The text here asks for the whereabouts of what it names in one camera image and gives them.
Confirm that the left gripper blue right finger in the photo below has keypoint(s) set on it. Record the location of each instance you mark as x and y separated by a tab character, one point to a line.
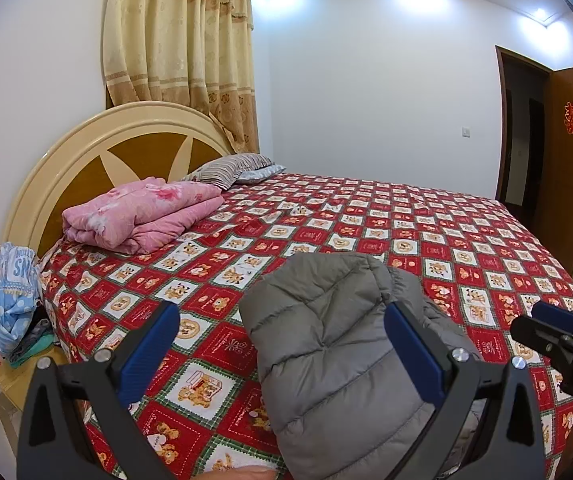
507	443

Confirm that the red double happiness decal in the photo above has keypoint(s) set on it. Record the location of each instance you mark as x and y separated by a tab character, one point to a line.
568	117

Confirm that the beige patterned curtain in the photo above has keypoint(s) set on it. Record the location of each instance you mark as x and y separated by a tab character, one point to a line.
196	53

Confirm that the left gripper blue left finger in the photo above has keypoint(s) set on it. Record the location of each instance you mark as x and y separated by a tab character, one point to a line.
53	441

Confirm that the red patchwork cartoon bedspread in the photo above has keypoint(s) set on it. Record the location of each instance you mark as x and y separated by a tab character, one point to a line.
203	410

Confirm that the striped grey pillow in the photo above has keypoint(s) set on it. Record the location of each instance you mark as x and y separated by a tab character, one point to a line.
224	171

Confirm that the pink folded quilt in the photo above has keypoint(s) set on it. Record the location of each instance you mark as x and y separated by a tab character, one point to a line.
140	217

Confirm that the light blue patterned pillow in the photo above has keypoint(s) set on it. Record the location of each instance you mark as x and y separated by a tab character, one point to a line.
252	177

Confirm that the wooden nightstand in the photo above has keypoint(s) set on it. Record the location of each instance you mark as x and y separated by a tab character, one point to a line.
14	382

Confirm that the dark brown door frame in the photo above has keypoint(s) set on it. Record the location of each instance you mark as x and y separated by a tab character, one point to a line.
522	88

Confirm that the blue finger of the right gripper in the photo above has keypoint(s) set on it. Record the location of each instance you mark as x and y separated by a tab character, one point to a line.
554	341
554	316

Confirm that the brown wooden door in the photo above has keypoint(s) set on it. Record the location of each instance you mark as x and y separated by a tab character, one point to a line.
553	221

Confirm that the cream and brown headboard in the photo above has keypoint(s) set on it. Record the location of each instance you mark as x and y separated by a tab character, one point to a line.
124	144

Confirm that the blue patterned clothing pile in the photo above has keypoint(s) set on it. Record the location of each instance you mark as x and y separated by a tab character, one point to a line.
25	328

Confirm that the grey puffer down jacket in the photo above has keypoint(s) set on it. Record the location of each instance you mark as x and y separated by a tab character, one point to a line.
338	398

